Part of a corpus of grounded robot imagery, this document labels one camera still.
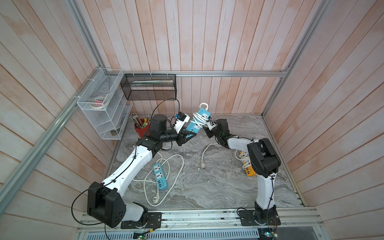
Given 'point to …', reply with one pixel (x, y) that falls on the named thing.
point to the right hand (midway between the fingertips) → (206, 124)
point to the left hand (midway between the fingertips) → (193, 134)
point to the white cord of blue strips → (156, 198)
